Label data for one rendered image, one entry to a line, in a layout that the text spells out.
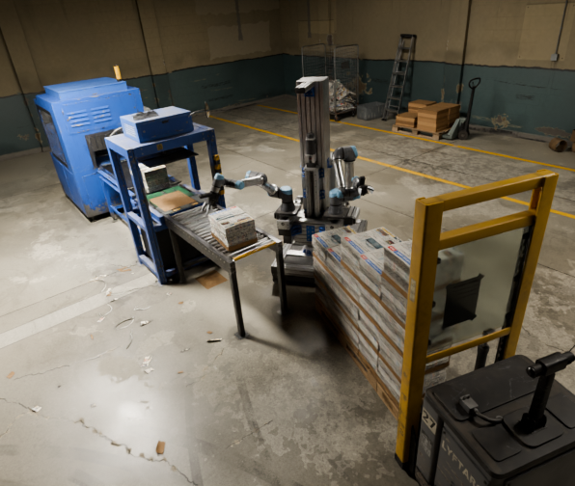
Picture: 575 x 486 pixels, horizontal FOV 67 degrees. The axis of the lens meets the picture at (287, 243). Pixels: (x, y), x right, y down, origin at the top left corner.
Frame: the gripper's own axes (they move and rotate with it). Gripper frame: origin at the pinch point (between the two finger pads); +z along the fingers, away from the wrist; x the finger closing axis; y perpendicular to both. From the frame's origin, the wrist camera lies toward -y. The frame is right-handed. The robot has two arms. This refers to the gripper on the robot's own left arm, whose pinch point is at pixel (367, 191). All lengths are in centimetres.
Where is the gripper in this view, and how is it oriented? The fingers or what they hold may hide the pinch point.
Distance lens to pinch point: 368.0
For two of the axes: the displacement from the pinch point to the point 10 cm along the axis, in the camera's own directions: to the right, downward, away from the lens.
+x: -9.7, 2.5, -0.3
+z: 1.5, 4.7, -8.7
